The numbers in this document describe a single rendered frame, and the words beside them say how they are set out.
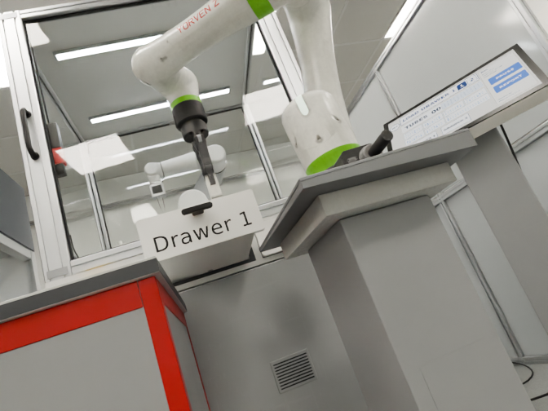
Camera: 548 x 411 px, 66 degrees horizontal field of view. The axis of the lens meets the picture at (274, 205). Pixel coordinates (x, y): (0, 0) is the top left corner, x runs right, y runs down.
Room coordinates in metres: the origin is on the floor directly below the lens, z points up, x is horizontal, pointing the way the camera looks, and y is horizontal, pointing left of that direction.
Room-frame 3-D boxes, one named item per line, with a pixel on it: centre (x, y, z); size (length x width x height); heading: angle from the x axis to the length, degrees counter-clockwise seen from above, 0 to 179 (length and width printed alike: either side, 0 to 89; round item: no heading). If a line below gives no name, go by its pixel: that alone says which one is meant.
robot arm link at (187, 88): (1.06, 0.14, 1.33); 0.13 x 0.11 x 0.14; 164
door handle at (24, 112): (1.16, 0.67, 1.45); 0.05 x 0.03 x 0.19; 13
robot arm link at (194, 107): (1.07, 0.14, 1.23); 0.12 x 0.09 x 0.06; 103
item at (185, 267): (1.16, 0.23, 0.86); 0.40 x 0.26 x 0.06; 13
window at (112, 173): (1.31, 0.22, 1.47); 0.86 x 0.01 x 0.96; 103
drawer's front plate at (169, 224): (0.96, 0.18, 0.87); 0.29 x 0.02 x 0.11; 103
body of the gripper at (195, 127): (1.07, 0.14, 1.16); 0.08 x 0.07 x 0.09; 13
